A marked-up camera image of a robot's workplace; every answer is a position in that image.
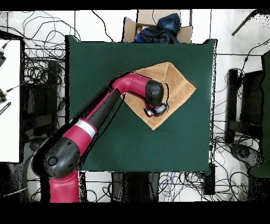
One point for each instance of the green covered table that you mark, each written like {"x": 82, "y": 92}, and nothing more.
{"x": 266, "y": 105}

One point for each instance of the white desk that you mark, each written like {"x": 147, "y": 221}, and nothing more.
{"x": 10, "y": 126}

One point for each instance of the dark green table cloth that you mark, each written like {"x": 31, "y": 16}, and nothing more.
{"x": 168, "y": 148}

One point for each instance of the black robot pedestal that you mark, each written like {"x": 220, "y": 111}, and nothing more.
{"x": 135, "y": 186}

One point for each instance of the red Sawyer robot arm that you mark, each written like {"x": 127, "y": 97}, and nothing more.
{"x": 84, "y": 131}

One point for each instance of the black rod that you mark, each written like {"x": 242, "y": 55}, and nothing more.
{"x": 242, "y": 23}

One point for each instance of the dark chair base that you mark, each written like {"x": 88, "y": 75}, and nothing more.
{"x": 244, "y": 153}

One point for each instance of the dark blue clothes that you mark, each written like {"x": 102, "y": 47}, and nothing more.
{"x": 164, "y": 31}

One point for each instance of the black flat strip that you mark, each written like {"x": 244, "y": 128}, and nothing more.
{"x": 5, "y": 108}

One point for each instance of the grey chair base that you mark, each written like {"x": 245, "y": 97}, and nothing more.
{"x": 31, "y": 145}

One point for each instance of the black metal frame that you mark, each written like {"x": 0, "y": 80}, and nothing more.
{"x": 51, "y": 84}
{"x": 232, "y": 95}

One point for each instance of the black camera device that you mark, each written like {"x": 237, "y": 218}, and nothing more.
{"x": 1, "y": 59}
{"x": 2, "y": 97}

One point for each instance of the tan terry towel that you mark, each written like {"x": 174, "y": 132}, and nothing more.
{"x": 179, "y": 88}

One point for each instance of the cardboard box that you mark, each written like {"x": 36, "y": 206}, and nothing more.
{"x": 128, "y": 31}

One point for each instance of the black rectangular block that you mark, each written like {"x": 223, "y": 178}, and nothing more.
{"x": 209, "y": 181}

